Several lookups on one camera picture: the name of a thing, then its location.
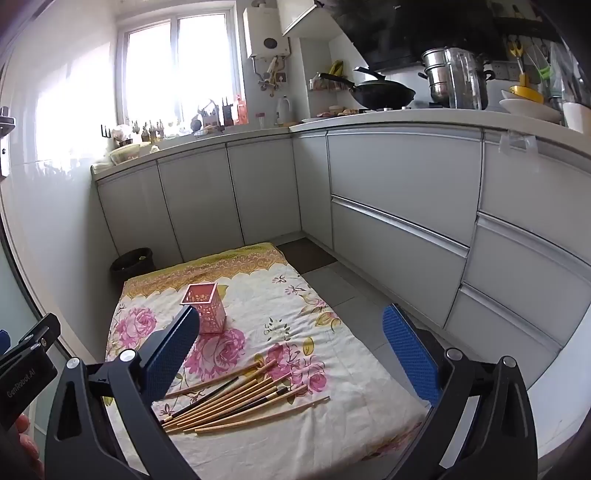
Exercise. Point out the black antenna device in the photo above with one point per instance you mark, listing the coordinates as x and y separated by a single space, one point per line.
227 113

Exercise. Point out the plate with food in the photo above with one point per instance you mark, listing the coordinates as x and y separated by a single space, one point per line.
344 112

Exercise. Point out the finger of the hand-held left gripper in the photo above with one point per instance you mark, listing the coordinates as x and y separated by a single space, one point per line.
44 330
3 340

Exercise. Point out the yellow scissors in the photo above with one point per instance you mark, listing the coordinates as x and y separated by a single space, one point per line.
516 53

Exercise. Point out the stack of white plates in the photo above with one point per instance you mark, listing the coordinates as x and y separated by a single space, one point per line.
526 110

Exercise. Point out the clear plastic hook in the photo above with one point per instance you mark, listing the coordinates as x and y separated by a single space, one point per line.
517 143

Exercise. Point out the window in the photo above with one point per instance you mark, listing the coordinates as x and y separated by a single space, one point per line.
152 69

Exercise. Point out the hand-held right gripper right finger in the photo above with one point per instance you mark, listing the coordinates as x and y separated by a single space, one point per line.
411 355

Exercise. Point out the white wall cabinet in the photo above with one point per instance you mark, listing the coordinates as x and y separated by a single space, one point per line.
304 14

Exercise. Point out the white kitchen base cabinets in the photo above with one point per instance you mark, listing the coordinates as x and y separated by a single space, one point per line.
401 175

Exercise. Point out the clear cup with red lid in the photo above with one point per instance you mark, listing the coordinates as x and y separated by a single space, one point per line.
262 121

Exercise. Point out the white cup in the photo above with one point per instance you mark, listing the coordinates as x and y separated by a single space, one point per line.
577 117

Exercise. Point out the row of small bottles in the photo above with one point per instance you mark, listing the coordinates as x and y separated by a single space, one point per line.
147 131

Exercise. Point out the floral printed cloth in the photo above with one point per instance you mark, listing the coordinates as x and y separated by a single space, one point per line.
286 332

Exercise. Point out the wall spice rack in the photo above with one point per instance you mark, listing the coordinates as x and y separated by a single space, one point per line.
328 83

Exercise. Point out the white kettle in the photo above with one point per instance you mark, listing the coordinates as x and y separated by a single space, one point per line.
285 113

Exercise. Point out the yellow bowl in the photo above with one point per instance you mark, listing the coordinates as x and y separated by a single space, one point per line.
526 93

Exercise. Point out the bundle of bamboo chopsticks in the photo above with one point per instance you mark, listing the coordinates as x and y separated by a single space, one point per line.
221 406

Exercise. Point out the stainless steel pot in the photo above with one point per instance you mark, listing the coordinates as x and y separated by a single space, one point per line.
434 78

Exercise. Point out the person's left hand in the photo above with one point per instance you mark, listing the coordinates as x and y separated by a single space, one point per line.
28 445

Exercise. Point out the clear glass jar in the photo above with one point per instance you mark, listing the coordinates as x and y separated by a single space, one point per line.
461 83

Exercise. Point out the dark floor mat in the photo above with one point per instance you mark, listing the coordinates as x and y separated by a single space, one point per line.
307 256

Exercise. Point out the water pipes with valve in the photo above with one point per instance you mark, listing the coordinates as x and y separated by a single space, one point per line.
268 76

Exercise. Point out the black wok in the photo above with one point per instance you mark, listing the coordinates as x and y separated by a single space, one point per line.
383 94

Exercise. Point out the black range hood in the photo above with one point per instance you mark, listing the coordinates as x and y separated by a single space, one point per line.
392 37

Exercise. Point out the black trash bin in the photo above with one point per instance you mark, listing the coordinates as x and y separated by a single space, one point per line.
131 272

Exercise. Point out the black chopstick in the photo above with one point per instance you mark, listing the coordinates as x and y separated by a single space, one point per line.
203 398
268 396

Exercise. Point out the orange bottle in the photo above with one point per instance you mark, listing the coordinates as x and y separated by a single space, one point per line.
241 110

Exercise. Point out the black wall hook rack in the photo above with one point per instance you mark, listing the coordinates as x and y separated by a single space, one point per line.
106 131

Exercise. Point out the glass bowl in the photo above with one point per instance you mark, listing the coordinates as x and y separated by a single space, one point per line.
124 153

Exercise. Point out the white water heater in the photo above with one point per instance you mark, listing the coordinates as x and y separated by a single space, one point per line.
265 32

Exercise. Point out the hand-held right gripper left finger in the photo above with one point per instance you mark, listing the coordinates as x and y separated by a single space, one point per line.
171 355

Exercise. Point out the pink perforated utensil holder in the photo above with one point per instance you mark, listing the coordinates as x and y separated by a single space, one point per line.
210 309

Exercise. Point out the wooden utensil block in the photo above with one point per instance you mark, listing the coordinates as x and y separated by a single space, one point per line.
210 115

